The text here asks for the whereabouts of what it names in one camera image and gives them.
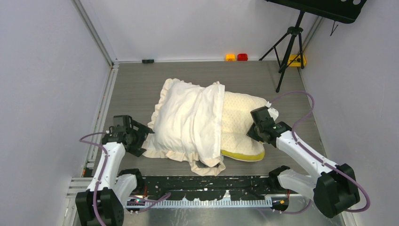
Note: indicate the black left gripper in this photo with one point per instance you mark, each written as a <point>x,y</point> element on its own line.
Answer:
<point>142,133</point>

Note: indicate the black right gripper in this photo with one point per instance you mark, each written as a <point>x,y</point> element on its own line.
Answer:
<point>251,133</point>

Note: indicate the grey pillowcase with cream frill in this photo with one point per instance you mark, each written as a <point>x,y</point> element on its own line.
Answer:
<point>187,126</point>

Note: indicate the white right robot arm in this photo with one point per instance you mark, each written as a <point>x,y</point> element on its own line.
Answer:
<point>331,187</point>

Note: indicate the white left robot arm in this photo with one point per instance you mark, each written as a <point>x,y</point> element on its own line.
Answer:
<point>102,203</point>

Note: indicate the red block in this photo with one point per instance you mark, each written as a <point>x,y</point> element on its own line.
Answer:
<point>242,57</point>

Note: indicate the orange block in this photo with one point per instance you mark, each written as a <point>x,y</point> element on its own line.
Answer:
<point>230,57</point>

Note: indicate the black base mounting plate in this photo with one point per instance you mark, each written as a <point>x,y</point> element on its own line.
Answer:
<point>208,188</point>

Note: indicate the black music stand tripod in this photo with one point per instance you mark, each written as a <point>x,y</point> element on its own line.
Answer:
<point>342,11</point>

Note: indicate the small black wall bracket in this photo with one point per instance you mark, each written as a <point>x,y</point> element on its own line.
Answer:
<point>148,61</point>

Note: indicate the yellow corner bracket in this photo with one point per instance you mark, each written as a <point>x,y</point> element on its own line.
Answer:
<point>297,61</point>

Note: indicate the aluminium frame rail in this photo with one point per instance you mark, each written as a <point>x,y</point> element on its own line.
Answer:
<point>291,209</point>

